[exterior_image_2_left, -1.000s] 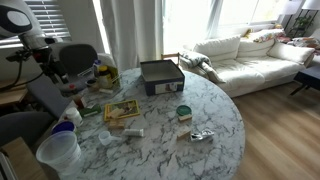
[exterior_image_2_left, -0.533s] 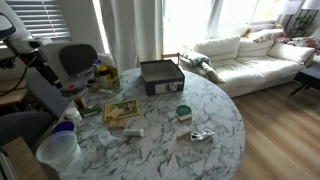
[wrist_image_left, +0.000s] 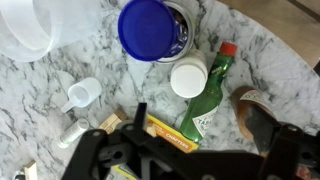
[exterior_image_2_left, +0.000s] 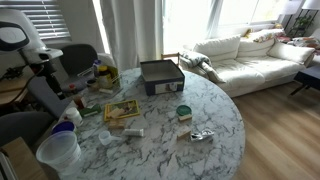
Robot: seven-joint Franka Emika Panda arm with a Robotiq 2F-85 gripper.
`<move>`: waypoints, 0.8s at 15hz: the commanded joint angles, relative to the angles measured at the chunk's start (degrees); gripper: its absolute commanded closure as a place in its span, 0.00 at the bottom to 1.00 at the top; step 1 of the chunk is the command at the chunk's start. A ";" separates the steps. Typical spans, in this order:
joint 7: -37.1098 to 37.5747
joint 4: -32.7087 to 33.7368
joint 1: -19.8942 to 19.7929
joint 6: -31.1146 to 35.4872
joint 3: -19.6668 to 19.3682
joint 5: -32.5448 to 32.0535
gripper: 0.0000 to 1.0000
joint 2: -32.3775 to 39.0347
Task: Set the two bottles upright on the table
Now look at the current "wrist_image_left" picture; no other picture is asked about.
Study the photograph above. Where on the yellow card box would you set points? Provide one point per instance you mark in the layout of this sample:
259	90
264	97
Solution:
173	135

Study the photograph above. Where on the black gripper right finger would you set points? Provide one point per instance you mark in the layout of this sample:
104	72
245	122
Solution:
283	150

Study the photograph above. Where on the brown hot sauce bottle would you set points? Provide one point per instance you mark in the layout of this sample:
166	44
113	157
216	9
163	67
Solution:
241	110

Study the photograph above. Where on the can with blue lid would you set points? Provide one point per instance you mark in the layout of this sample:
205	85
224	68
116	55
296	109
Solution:
146	30

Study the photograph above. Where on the wooden block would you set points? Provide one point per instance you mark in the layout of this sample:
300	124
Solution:
111	121
30	170
151	130

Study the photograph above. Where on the small white tube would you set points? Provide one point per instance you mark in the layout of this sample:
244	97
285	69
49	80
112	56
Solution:
73	132

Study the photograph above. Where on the clear plastic pitcher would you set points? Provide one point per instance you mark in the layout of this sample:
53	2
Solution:
40	23

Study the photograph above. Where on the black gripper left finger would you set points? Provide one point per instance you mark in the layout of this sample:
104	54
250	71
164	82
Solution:
110	150

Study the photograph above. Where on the green hot sauce bottle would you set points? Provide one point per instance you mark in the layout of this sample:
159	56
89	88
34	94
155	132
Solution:
206	103

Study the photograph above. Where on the clear measuring scoop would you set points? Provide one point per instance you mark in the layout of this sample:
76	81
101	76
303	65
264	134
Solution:
83	93

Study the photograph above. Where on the white pill bottle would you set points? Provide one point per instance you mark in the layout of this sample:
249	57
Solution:
188	80

